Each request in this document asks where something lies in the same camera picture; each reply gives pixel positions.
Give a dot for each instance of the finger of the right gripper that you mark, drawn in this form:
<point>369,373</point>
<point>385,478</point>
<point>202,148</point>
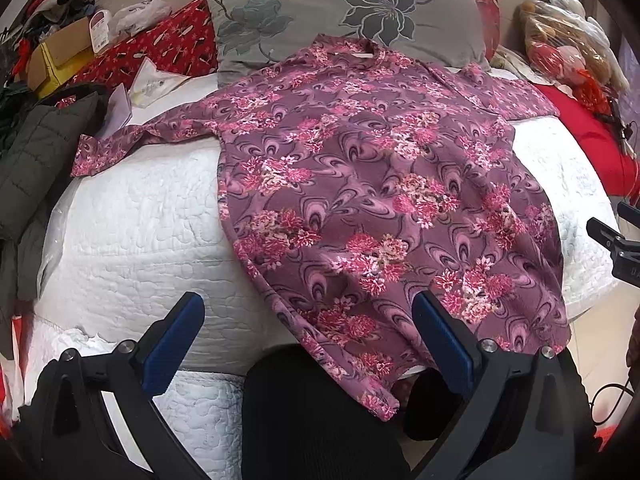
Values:
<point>624,253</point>
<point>630,214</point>

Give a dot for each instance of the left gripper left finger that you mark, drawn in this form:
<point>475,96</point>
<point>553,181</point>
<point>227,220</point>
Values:
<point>99,420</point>

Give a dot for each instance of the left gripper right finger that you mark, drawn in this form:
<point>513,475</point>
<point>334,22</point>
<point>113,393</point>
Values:
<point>516,421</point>

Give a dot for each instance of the purple floral shirt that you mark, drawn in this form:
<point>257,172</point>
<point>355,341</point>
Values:
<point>351,178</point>

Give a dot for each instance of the pile of clothes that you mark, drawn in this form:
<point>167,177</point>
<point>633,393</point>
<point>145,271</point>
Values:
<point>45,17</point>

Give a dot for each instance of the red blanket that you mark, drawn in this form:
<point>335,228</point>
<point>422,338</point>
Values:
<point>618,173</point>

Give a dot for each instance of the plush toy in plastic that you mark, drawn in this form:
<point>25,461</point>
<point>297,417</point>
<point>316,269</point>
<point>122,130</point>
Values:
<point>570,47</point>

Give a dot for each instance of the white quilted bedspread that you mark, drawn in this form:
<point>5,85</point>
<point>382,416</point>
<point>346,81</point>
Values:
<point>124,244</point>

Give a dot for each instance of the person's black trouser legs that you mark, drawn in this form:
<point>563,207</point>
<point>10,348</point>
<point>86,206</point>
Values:
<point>297,423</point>

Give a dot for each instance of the dark green puffer jacket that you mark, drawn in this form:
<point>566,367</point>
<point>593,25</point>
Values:
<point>35,170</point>

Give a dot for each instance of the cardboard box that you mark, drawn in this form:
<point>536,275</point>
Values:
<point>60,57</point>

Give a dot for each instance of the red patterned pillow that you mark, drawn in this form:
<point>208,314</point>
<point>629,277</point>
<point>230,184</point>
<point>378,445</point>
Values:
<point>184,43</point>

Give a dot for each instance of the white plastic bag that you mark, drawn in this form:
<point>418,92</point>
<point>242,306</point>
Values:
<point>129,21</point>

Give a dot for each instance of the grey floral pillow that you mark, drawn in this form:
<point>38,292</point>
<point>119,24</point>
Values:
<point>252,34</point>

